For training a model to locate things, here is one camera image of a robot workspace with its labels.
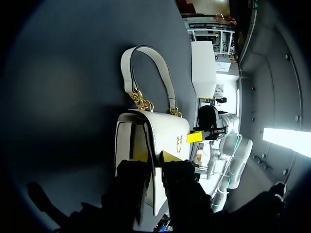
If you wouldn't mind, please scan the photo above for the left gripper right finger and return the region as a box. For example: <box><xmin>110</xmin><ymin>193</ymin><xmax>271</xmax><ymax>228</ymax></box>
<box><xmin>159</xmin><ymin>150</ymin><xmax>212</xmax><ymax>220</ymax></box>

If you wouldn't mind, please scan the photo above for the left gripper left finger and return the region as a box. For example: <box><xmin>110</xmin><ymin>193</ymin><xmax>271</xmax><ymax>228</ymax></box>
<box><xmin>101</xmin><ymin>150</ymin><xmax>150</xmax><ymax>230</ymax></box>

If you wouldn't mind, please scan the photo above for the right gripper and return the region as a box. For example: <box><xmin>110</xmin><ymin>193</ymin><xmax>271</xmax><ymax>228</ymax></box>
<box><xmin>186</xmin><ymin>105</ymin><xmax>229</xmax><ymax>144</ymax></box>

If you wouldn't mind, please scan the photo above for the white handbag with gold chain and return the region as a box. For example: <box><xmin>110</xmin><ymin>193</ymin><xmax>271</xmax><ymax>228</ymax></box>
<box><xmin>113</xmin><ymin>45</ymin><xmax>191</xmax><ymax>216</ymax></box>

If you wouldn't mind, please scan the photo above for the white cable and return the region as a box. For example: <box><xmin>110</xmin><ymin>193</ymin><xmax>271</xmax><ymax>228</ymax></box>
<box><xmin>215</xmin><ymin>134</ymin><xmax>243</xmax><ymax>195</ymax></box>

